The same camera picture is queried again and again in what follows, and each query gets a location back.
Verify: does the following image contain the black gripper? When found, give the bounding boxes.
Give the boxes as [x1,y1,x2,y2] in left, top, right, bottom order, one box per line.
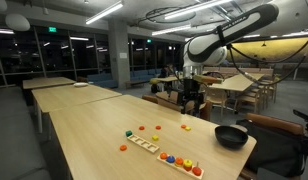
[180,79,206,117]

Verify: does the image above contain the wooden slotted board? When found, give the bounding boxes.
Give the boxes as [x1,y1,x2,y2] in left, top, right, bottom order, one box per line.
[126,133,160,154]

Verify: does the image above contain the wooden peg board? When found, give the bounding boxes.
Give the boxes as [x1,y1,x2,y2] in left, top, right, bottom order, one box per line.
[156,151,205,180]

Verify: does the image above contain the brown leather chair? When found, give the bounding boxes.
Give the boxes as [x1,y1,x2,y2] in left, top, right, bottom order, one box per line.
[141,94,159,105]
[197,100,214,122]
[239,112,307,180]

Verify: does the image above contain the tan chair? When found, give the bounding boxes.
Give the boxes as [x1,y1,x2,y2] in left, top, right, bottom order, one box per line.
[155,90,186,113]

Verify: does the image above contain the wooden chair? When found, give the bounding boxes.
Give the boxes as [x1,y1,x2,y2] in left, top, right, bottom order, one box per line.
[235,87,264,114]
[206,87,229,118]
[260,78,279,104]

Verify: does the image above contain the wooden table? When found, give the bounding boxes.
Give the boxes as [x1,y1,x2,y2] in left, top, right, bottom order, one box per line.
[156,75,185,93]
[22,76,77,101]
[31,84,123,134]
[208,73,266,93]

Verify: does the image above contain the seated person light clothes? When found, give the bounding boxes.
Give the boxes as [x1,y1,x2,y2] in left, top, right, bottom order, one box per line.
[165,63,175,76]

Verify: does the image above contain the seated person dark clothes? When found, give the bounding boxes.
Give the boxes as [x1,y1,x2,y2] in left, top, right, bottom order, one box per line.
[159,66,169,79]

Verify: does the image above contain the black bowl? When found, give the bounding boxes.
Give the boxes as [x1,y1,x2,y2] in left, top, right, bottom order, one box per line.
[214,125,249,150]

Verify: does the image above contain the blue sofa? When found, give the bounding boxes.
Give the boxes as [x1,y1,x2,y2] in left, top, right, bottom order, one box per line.
[129,68,162,83]
[86,73,119,90]

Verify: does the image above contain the low wooden bench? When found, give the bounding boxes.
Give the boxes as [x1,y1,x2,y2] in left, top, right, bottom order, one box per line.
[125,79,147,89]

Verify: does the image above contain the concrete pillar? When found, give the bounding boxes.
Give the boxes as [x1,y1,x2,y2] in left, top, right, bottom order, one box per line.
[107,19,131,89]

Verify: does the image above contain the black fabric bag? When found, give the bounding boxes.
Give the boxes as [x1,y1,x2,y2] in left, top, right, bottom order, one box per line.
[240,119,307,178]

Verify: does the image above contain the wrist camera on wooden mount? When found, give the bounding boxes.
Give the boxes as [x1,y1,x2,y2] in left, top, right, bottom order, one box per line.
[193,74,224,85]

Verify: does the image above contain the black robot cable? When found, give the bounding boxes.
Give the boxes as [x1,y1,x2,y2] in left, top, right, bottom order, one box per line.
[227,33,308,88]

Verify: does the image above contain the black camera on stand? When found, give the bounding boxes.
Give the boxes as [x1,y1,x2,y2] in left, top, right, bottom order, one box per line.
[292,109,308,158]

